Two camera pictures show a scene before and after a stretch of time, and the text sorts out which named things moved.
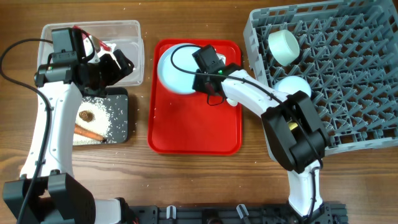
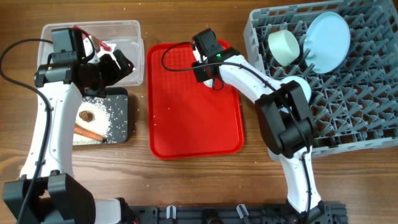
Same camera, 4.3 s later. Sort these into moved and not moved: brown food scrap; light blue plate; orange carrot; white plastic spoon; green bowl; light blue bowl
Moved: white plastic spoon; light blue plate
Not moved: green bowl; brown food scrap; light blue bowl; orange carrot
